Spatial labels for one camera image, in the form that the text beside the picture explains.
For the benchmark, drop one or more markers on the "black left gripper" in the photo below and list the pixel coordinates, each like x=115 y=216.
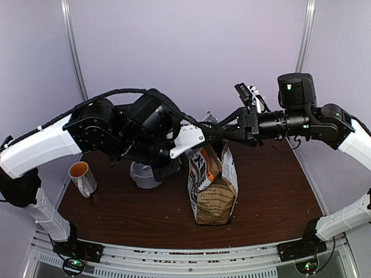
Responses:
x=160 y=174

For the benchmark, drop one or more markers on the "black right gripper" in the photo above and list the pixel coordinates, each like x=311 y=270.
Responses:
x=250 y=132

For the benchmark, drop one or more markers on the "brown white pet food bag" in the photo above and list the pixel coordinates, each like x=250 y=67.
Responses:
x=212 y=183

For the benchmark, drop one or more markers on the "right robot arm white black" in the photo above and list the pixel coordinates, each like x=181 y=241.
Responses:
x=300 y=117

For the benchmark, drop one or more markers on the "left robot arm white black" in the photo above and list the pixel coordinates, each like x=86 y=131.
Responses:
x=141 y=125

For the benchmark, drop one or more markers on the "grey double pet bowl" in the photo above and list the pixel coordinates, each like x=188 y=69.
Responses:
x=143 y=176

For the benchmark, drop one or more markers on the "white patterned mug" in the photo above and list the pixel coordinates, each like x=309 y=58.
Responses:
x=83 y=178

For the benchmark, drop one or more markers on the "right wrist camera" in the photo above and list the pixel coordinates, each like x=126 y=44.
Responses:
x=250 y=96

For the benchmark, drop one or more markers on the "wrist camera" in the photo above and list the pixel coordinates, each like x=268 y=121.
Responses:
x=189 y=136
x=250 y=96

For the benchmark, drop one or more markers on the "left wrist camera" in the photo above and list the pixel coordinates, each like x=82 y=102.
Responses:
x=189 y=136

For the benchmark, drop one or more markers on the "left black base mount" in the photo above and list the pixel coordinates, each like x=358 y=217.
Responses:
x=84 y=250

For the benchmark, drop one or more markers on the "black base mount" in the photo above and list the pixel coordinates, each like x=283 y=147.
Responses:
x=307 y=246
x=84 y=250

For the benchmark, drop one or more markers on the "front aluminium rail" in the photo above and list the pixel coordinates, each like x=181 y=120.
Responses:
x=251 y=261

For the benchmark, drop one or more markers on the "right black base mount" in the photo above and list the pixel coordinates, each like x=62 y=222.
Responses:
x=307 y=246

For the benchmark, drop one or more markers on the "right aluminium frame post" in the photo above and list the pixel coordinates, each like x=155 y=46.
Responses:
x=306 y=35

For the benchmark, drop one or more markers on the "aluminium frame post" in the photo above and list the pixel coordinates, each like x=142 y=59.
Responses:
x=67 y=18
x=306 y=35

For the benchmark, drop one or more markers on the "left aluminium frame post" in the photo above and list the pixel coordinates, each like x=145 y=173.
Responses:
x=67 y=18

